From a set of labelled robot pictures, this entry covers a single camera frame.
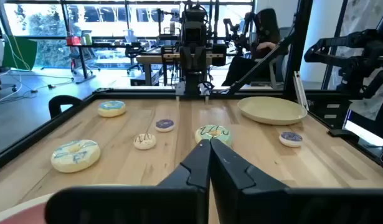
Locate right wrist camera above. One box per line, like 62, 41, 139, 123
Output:
183, 11, 206, 44

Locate small purple sprinkled donut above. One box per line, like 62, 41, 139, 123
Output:
278, 131, 304, 148
154, 118, 176, 133

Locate person's hand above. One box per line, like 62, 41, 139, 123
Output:
256, 42, 278, 51

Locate black desk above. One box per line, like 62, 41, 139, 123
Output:
66, 42, 130, 85

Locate black office chair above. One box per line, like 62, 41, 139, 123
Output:
125, 42, 145, 75

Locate blue frosted donut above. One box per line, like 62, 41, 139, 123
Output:
97, 100, 127, 118

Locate black frame clamp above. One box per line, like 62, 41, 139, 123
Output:
327, 127, 360, 139

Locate grey office chair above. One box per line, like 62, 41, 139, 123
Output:
268, 26, 292, 90

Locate mint green donut dark drizzle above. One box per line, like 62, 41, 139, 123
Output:
194, 124, 233, 147

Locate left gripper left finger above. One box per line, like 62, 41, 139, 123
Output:
44, 139, 212, 224

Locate person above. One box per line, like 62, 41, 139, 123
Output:
221, 7, 290, 88

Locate white donut blue drizzle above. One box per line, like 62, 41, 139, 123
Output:
50, 139, 102, 174

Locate wooden desk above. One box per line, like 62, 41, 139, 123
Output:
135, 52, 225, 86

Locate white pink plate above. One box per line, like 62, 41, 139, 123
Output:
0, 183, 131, 224

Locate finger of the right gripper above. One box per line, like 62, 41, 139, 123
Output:
195, 45, 208, 72
179, 45, 192, 72

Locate black box white labels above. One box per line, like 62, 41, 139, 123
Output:
306, 98, 352, 129

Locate white flat bars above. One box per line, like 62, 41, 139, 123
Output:
292, 70, 310, 111

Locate black arched handle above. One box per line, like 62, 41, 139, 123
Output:
48, 95, 83, 119

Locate green board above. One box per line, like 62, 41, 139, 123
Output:
2, 35, 38, 72

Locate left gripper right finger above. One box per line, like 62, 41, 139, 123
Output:
210, 138, 383, 224

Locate pale yellow plate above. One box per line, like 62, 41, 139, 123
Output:
237, 96, 308, 126

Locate small white donut chocolate drizzle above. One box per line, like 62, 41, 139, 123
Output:
133, 133, 157, 151

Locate red box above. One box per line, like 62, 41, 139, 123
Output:
65, 35, 82, 47

